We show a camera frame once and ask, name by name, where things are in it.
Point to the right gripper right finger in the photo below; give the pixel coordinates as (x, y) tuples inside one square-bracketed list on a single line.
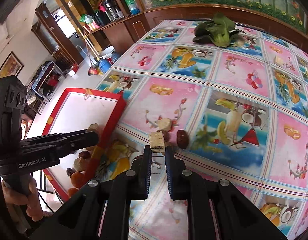
[(177, 183)]

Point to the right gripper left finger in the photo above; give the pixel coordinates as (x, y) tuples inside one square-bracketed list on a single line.
[(141, 180)]

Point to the framed painting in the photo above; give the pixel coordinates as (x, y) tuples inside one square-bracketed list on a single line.
[(11, 66)]

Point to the plastic water bottle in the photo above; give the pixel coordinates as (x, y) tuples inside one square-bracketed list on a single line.
[(133, 7)]

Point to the fruit pattern tablecloth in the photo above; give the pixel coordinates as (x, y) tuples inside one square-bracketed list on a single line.
[(246, 118)]

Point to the dark wrinkled red date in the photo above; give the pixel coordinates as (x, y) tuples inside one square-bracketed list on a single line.
[(70, 172)]

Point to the person's left hand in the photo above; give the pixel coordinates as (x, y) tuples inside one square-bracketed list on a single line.
[(32, 202)]

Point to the grey blue thermos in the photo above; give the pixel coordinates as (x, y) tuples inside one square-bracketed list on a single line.
[(115, 56)]

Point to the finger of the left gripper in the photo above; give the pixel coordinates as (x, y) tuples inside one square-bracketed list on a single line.
[(47, 155), (56, 138)]

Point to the green bok choy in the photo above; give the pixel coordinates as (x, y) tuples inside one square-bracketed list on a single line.
[(220, 31)]

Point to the red white tray box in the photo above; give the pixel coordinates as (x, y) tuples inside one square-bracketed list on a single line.
[(85, 117)]

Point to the dark side table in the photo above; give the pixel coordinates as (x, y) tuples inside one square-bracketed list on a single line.
[(39, 84)]

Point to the broom and dustpan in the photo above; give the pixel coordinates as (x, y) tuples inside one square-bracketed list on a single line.
[(93, 56)]

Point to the orange tangerine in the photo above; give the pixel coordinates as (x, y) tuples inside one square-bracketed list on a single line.
[(71, 191), (77, 179)]

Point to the beige cake cube far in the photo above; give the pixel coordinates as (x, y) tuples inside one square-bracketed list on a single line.
[(278, 61)]

